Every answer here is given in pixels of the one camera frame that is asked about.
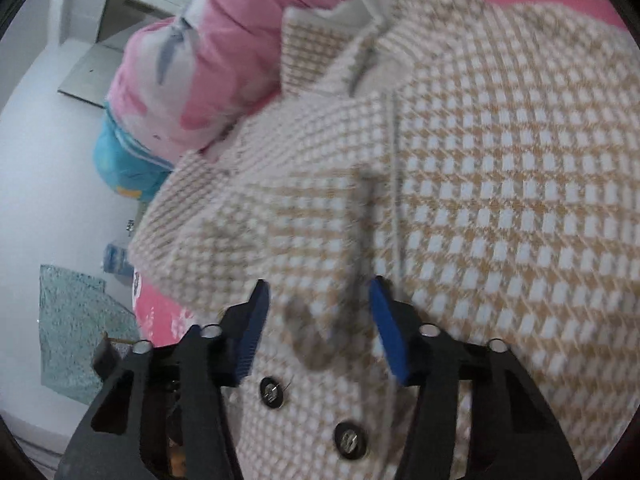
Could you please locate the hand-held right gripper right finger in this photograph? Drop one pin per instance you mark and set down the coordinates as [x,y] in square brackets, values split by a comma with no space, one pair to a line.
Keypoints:
[392,340]

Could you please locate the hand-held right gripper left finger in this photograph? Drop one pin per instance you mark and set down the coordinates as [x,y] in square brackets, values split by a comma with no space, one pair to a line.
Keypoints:
[250,340]

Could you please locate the beige white houndstooth jacket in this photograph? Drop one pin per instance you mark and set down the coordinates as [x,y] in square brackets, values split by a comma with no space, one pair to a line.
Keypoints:
[475,160]

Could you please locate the pink floral bed sheet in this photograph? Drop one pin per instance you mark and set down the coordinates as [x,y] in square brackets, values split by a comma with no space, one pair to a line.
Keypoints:
[160,316]

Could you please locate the teal speckled mat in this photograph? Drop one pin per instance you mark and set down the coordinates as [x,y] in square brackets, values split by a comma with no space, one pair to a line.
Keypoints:
[75,330]

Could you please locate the pink and blue printed quilt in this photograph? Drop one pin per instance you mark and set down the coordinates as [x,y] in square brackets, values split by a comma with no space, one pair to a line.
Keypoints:
[235,60]

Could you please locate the grey board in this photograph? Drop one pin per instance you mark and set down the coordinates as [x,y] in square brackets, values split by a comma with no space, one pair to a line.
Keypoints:
[92,77]

